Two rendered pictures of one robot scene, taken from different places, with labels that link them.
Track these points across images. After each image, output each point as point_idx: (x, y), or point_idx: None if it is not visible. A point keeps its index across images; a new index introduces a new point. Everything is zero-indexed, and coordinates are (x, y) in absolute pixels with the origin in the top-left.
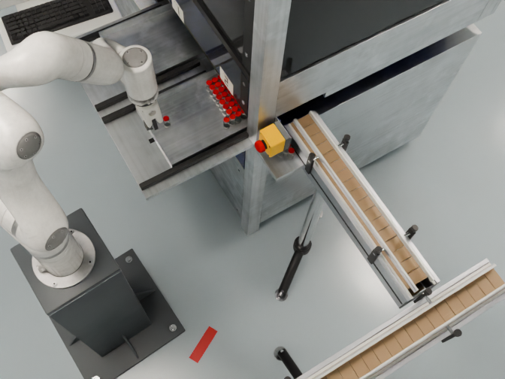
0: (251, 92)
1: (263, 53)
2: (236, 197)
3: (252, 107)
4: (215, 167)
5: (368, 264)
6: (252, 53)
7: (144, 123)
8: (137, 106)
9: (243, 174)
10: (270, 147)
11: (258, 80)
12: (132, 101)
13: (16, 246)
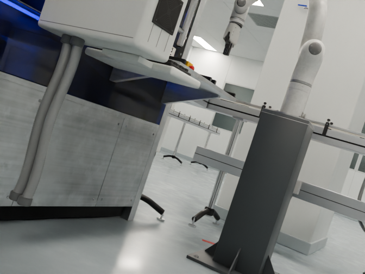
0: (189, 38)
1: (204, 5)
2: (136, 181)
3: (187, 49)
4: (114, 186)
5: (197, 103)
6: (197, 10)
7: (229, 50)
8: (238, 31)
9: (156, 133)
10: (193, 64)
11: (196, 25)
12: (244, 24)
13: (305, 119)
